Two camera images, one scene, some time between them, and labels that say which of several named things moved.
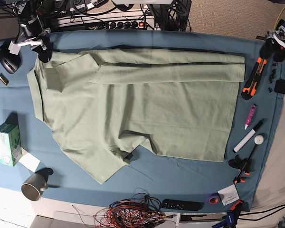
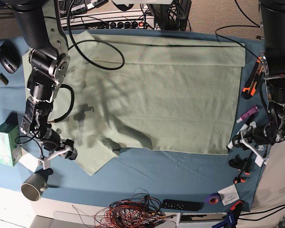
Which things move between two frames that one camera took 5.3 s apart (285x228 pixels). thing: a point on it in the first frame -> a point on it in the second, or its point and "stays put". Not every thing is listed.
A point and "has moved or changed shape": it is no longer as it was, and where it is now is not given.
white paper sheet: (30, 161) stays put
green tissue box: (8, 141) stays put
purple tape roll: (213, 199) stays put
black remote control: (182, 205) stays put
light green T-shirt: (97, 105) has moved or changed shape
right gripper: (284, 35) -> (263, 134)
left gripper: (33, 29) -> (51, 140)
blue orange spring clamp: (230, 220) stays put
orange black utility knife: (249, 88) stays put
